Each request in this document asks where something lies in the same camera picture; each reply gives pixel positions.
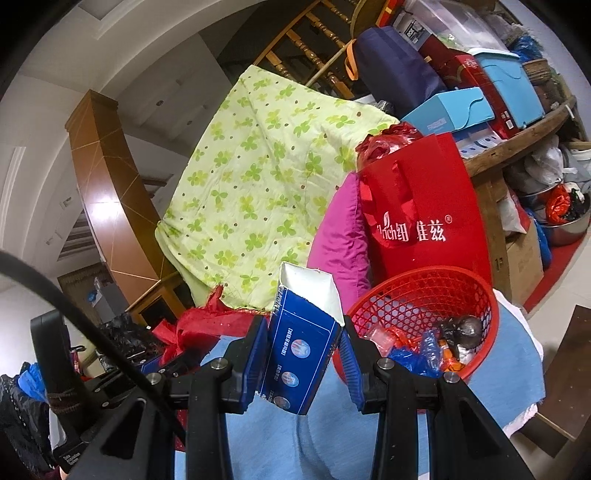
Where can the blue garment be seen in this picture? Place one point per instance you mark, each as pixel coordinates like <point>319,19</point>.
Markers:
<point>32,381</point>

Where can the black garbage bag pile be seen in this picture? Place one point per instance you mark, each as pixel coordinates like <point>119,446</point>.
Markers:
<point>124,337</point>

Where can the wooden stair railing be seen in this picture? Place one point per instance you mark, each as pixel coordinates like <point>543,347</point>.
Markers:
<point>304,41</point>

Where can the ceiling air vent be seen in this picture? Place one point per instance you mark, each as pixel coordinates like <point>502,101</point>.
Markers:
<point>78,237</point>

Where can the light blue cooler box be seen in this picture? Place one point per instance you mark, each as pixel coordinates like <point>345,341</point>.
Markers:
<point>508,87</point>

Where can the red plastic bag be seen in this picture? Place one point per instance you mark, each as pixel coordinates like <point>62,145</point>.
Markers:
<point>383,145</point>

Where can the red gift box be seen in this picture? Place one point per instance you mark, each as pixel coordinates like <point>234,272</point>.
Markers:
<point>461,69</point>

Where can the red ribbon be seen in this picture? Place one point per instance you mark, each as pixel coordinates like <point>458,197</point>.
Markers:
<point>194,327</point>

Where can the wooden cabinet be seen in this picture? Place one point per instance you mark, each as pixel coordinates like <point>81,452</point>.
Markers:
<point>157,300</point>

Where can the dark wooden bench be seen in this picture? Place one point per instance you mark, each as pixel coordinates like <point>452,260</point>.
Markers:
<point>570,369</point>

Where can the brown cardboard box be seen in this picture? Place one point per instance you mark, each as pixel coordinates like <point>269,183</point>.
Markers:
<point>524,263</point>

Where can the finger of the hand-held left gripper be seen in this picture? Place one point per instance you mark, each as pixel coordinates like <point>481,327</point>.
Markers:
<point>180,362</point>

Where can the light blue cardboard box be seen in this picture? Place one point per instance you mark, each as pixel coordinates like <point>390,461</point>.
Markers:
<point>448,110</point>

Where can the wooden column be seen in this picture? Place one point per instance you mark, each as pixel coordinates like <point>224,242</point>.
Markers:
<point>106,184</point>

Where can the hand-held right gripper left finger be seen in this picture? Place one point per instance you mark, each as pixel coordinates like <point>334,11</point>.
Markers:
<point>251,364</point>

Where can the white plastic bag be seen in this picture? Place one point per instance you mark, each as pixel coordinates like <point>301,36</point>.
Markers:
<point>549,161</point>

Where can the blue carton box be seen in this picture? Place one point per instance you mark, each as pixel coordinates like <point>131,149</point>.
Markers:
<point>300,341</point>

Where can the wicker basket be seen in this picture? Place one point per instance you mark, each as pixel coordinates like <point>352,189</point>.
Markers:
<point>536,71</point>

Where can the clear plastic storage box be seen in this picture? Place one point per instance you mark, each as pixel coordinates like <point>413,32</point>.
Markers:
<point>452,23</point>

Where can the blue blanket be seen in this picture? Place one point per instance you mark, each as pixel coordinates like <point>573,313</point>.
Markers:
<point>498,374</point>

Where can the blue plastic bag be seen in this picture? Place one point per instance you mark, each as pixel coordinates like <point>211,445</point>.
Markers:
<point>415,360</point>

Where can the red mesh basket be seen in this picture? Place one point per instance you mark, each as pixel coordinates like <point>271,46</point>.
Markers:
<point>415,295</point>

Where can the brown lattice panel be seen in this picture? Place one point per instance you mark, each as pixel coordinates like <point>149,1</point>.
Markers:
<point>83,279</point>

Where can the clear red wrapper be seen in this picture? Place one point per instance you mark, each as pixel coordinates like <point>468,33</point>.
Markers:
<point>385,337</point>

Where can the round wooden table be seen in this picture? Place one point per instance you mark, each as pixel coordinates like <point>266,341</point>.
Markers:
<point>489,198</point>

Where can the red floor mat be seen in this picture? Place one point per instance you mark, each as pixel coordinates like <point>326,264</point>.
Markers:
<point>563,272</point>

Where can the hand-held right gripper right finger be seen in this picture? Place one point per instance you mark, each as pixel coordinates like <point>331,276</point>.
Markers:
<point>353,369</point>

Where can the green floral quilt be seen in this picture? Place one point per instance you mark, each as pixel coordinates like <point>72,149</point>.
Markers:
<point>258,184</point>

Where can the red tote bag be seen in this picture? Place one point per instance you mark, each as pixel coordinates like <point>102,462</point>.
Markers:
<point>438,194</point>

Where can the navy fabric bag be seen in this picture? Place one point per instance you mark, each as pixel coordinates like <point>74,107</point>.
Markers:
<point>397,64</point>

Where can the pink pillow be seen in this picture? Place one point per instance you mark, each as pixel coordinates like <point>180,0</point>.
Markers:
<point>337,240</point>

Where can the orange plastic bag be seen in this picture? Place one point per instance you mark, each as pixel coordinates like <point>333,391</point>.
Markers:
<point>558,205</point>

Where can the steel basin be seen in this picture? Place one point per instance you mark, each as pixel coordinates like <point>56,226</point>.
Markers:
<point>568,230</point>

